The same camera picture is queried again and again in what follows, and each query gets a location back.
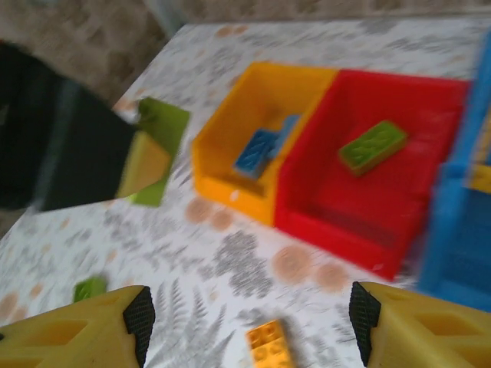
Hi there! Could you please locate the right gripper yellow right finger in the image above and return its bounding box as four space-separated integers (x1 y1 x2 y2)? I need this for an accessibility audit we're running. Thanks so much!
348 281 491 368

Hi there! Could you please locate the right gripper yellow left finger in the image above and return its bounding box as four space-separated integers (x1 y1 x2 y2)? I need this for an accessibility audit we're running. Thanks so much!
0 284 157 368

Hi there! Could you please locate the blue lego brick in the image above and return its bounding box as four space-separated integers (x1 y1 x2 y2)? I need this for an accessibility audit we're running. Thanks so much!
232 128 283 181

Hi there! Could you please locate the yellow lego brick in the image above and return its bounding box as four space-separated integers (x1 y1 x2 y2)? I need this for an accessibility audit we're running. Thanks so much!
464 164 491 192
245 317 295 368

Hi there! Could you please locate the small green lego brick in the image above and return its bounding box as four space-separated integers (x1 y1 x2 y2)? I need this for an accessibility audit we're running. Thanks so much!
73 275 108 304

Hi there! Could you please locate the blue plastic bin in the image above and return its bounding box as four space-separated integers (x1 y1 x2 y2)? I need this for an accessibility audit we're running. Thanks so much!
416 26 491 304

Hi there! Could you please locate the yellow plastic bin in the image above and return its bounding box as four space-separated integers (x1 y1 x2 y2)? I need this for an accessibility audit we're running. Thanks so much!
190 61 338 227

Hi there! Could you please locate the red plastic bin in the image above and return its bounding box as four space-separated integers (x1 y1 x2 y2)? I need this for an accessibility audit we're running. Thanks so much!
272 68 472 281

